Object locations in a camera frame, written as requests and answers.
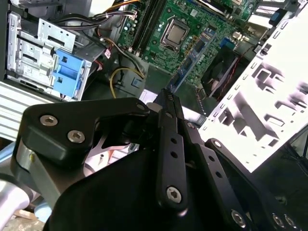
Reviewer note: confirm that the blue RAM stick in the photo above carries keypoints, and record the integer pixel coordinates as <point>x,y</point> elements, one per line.
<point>190,60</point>

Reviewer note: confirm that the black plate gripper left finger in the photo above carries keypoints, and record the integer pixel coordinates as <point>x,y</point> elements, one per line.
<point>72,115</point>

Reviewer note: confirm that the black bar gripper right finger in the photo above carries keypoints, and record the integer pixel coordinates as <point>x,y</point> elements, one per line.
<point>216,166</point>

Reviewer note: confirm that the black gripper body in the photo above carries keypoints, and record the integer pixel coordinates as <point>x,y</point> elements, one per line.
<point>108,197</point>

